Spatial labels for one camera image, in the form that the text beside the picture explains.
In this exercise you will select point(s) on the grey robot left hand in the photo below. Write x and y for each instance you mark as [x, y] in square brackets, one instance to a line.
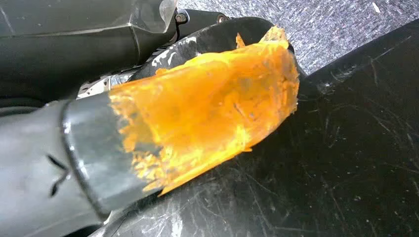
[82, 147]

